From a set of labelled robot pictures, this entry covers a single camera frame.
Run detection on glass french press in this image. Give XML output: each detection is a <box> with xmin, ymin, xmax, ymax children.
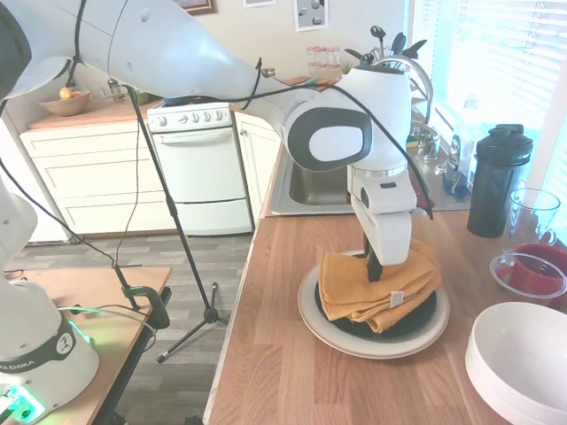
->
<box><xmin>105</xmin><ymin>78</ymin><xmax>126</xmax><ymax>104</ymax></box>

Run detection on black tripod stand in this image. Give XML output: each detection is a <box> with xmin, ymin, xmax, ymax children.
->
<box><xmin>107</xmin><ymin>77</ymin><xmax>232</xmax><ymax>365</ymax></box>

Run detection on yellow terry towel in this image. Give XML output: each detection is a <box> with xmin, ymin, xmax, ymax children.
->
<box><xmin>319</xmin><ymin>238</ymin><xmax>443</xmax><ymax>334</ymax></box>

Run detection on white wall poster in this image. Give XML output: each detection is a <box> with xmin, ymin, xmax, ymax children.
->
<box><xmin>294</xmin><ymin>0</ymin><xmax>330</xmax><ymax>33</ymax></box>

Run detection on clear plastic bowl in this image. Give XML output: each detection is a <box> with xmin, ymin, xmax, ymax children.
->
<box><xmin>489</xmin><ymin>250</ymin><xmax>567</xmax><ymax>298</ymax></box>

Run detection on stainless steel double sink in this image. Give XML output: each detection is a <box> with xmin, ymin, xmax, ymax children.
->
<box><xmin>269</xmin><ymin>145</ymin><xmax>473</xmax><ymax>218</ymax></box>

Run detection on black shaker bottle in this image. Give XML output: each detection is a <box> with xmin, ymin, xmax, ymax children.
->
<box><xmin>467</xmin><ymin>123</ymin><xmax>534</xmax><ymax>239</ymax></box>

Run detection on white drawer cabinet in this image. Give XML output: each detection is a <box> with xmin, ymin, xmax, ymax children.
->
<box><xmin>19</xmin><ymin>119</ymin><xmax>178</xmax><ymax>236</ymax></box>

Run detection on dark blue plate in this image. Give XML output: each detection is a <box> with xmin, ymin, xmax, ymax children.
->
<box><xmin>314</xmin><ymin>265</ymin><xmax>439</xmax><ymax>340</ymax></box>

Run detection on white corner cabinet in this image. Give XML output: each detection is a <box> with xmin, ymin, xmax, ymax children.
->
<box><xmin>232</xmin><ymin>110</ymin><xmax>284</xmax><ymax>231</ymax></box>

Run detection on clear glass pitcher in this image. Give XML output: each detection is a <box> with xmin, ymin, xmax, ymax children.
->
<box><xmin>504</xmin><ymin>189</ymin><xmax>563</xmax><ymax>256</ymax></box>

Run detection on black slotted spoon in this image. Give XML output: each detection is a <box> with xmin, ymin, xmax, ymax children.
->
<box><xmin>370</xmin><ymin>25</ymin><xmax>386</xmax><ymax>61</ymax></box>

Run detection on large beige plate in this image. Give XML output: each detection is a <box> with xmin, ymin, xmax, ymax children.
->
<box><xmin>297</xmin><ymin>250</ymin><xmax>451</xmax><ymax>359</ymax></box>

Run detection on brown picture frame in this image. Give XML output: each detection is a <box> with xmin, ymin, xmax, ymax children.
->
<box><xmin>181</xmin><ymin>0</ymin><xmax>219</xmax><ymax>14</ymax></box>

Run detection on red wrist camera mount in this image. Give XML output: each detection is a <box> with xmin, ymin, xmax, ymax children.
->
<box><xmin>414</xmin><ymin>170</ymin><xmax>438</xmax><ymax>214</ymax></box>

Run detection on chrome gooseneck faucet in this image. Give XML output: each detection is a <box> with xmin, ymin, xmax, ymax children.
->
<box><xmin>376</xmin><ymin>56</ymin><xmax>435</xmax><ymax>134</ymax></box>

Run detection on red mug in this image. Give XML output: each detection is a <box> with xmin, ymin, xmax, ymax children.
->
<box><xmin>504</xmin><ymin>243</ymin><xmax>567</xmax><ymax>309</ymax></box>

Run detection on white stove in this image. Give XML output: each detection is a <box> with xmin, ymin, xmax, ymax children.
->
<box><xmin>146</xmin><ymin>99</ymin><xmax>256</xmax><ymax>237</ymax></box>

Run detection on white bowl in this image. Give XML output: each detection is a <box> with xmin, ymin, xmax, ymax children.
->
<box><xmin>470</xmin><ymin>301</ymin><xmax>567</xmax><ymax>411</ymax></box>
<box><xmin>464</xmin><ymin>344</ymin><xmax>567</xmax><ymax>425</ymax></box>

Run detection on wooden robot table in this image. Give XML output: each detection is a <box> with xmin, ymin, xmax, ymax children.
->
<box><xmin>0</xmin><ymin>267</ymin><xmax>173</xmax><ymax>425</ymax></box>

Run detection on dark green clamp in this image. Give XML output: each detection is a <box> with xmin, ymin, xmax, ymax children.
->
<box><xmin>121</xmin><ymin>282</ymin><xmax>172</xmax><ymax>331</ymax></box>

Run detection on wooden fruit bowl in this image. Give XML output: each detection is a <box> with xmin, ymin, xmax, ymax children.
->
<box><xmin>38</xmin><ymin>88</ymin><xmax>92</xmax><ymax>117</ymax></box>

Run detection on chrome faucet handle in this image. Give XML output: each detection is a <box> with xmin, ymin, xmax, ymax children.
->
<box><xmin>414</xmin><ymin>124</ymin><xmax>442</xmax><ymax>163</ymax></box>

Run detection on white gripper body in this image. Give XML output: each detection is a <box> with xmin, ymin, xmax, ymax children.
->
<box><xmin>365</xmin><ymin>210</ymin><xmax>413</xmax><ymax>267</ymax></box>

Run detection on white window blinds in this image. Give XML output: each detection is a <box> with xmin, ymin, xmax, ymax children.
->
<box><xmin>538</xmin><ymin>145</ymin><xmax>567</xmax><ymax>231</ymax></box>
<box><xmin>407</xmin><ymin>0</ymin><xmax>567</xmax><ymax>134</ymax></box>

